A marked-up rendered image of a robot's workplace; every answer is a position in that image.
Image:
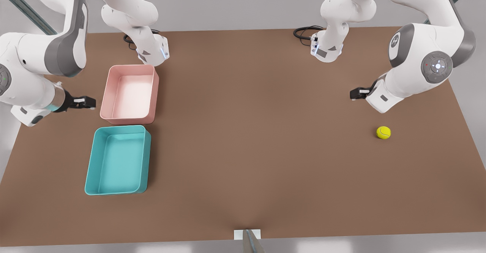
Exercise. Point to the teal plastic tray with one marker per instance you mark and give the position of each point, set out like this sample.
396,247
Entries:
118,160

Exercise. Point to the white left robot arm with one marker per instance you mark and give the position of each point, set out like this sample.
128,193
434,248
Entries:
421,51

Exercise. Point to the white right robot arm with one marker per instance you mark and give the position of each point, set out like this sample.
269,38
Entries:
45,48

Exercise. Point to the yellow tennis ball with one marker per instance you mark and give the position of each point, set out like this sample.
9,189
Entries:
383,132

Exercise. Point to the pink plastic tray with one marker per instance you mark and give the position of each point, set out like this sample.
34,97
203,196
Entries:
130,94

